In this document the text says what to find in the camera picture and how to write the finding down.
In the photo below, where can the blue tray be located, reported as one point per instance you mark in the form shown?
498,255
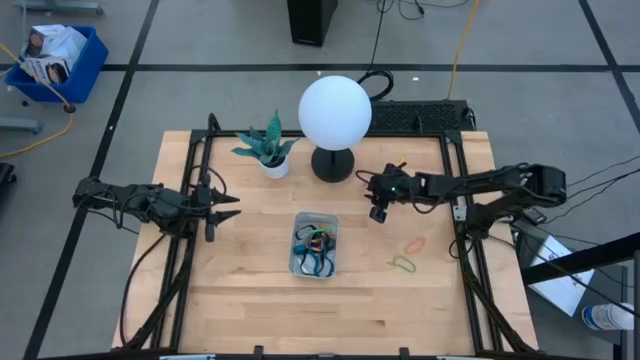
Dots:
301,249

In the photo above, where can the black beam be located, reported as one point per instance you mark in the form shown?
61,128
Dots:
580,260

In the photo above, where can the white round plant pot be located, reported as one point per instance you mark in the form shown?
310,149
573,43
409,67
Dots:
275,172

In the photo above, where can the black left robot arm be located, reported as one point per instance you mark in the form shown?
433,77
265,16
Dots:
150,202

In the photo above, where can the green snake plant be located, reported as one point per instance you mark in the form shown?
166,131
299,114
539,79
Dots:
272,135

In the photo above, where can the black upright box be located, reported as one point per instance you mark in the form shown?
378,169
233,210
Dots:
312,22

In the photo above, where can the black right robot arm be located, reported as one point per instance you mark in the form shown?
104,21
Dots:
475,182

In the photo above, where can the white printed bag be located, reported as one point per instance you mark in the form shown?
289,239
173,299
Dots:
55,47

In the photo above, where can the yellow tag on gripper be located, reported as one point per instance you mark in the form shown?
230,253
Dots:
400,162

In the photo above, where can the black aluminium table frame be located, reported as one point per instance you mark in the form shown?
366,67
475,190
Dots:
225,134

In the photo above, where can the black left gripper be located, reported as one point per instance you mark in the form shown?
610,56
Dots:
205,207

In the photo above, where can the white globe table lamp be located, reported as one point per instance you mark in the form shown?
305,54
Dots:
335,112

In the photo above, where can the thin green rubber band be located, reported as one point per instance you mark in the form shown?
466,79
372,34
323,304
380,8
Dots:
413,269

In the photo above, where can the white paper sheet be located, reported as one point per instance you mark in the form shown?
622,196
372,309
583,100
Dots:
560,290

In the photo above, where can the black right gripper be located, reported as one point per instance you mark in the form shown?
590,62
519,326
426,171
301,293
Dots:
392,185

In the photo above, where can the grey furniture foot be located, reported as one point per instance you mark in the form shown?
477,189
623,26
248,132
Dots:
60,7
20,125

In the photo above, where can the clear plastic bottle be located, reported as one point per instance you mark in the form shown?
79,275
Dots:
605,316

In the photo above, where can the thin yellow-green rubber band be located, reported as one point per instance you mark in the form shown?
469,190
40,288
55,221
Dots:
321,230

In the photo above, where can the blue plastic floor bin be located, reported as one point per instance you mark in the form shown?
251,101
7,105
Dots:
85,75

